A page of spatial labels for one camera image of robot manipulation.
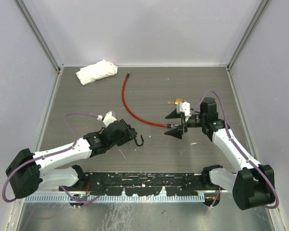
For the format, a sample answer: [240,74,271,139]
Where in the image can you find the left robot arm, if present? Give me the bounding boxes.
[5,119,137,199]

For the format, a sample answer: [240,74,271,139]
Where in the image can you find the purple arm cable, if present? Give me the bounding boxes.
[2,112,104,203]
[192,90,279,208]

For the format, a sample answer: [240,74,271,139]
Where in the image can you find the blue slotted cable duct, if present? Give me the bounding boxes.
[25,193,205,203]

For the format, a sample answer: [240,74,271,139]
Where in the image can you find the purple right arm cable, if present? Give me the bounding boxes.
[192,90,279,208]

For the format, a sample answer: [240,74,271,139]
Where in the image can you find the red cable lock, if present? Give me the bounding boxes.
[121,71,178,128]

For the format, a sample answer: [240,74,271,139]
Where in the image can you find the black padlock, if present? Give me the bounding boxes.
[132,133,145,147]

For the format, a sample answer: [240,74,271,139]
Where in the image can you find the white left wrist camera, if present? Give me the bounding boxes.
[103,111,117,127]

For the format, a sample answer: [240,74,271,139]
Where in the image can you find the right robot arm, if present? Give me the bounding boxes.
[165,97,278,210]

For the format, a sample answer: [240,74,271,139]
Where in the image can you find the large brass padlock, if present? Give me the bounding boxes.
[174,98,184,105]

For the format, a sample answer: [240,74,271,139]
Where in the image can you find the white cloth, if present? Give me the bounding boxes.
[76,60,118,85]

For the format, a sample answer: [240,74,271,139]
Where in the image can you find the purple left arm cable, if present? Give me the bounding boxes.
[2,112,104,203]

